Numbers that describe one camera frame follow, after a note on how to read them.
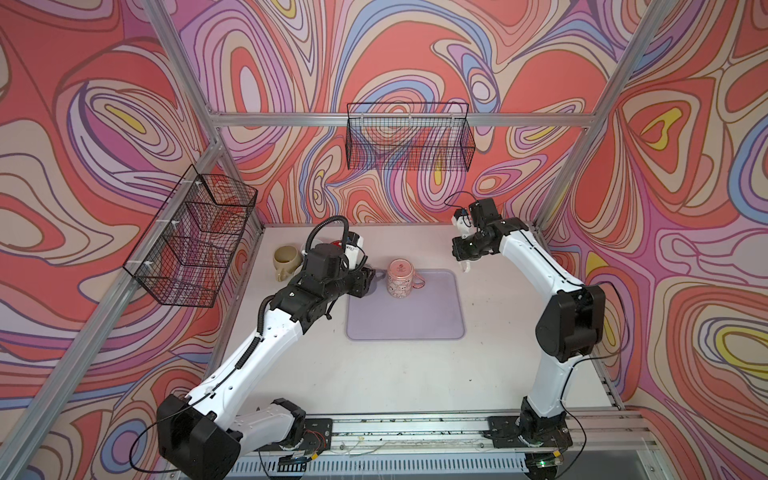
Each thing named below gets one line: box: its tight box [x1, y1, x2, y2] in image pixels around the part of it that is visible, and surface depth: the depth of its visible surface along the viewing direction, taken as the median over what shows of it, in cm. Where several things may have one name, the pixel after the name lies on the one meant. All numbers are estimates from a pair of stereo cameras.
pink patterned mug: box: [386, 258, 426, 299], surface depth 95 cm
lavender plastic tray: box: [346, 269, 465, 340], surface depth 97 cm
